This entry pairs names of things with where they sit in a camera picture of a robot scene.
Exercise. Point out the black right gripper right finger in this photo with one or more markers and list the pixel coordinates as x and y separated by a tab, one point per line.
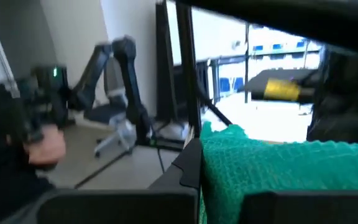
306	208

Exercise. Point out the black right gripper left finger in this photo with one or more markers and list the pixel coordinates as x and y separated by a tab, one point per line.
120	207

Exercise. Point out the teal elastic bandage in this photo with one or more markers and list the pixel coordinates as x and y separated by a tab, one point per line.
275	165

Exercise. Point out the yellow tag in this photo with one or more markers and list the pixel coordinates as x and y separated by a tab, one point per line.
281	89

